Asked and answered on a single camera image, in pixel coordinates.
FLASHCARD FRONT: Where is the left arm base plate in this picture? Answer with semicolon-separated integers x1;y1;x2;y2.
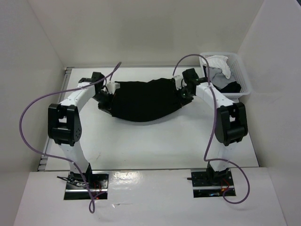
63;171;110;201

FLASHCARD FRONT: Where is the white tank top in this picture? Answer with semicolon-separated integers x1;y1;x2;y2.
206;55;231;79

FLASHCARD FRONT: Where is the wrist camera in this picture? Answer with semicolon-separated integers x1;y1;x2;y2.
172;75;186;90
106;82;120;95

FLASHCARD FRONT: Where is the grey tank top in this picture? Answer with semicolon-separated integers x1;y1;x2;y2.
204;66;236;89

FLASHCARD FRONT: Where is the white plastic laundry basket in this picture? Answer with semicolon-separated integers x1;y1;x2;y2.
200;52;252;100

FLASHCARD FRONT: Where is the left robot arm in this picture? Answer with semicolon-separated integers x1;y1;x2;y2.
48;72;113;188

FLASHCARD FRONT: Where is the black tank top in basket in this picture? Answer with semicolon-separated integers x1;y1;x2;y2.
218;81;241;93

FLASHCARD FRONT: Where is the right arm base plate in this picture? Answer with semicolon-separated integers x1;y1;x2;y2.
187;170;236;198

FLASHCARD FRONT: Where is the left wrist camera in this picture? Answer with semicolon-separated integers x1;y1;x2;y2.
106;82;120;95

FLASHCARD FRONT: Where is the black tank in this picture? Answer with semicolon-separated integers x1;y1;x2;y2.
218;81;241;93
111;78;182;122

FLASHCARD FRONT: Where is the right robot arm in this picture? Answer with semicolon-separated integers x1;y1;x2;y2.
182;68;248;185

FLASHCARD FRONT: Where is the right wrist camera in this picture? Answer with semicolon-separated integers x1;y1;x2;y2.
172;75;186;90

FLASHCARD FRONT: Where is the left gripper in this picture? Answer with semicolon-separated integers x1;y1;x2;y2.
92;90;115;116

